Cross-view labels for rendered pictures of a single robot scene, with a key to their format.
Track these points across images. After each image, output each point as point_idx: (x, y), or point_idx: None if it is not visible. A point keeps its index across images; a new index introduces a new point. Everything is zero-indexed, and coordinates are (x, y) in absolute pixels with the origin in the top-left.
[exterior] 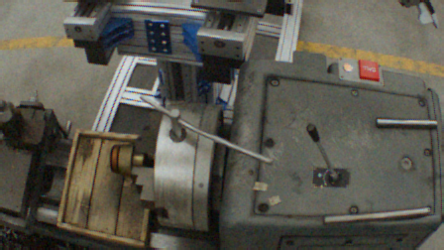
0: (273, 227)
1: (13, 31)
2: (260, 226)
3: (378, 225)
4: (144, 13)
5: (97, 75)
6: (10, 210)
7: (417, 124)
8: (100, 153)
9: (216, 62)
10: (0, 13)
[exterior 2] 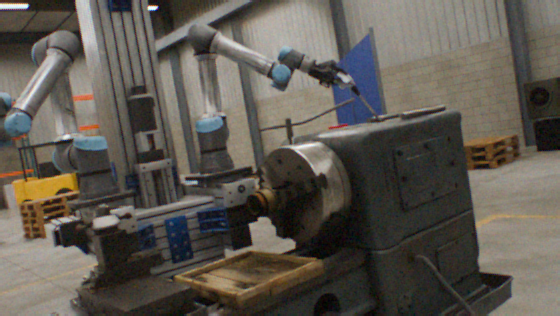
0: (385, 126)
1: None
2: (380, 127)
3: (429, 116)
4: (162, 212)
5: None
6: (174, 299)
7: (388, 114)
8: (214, 274)
9: (238, 221)
10: None
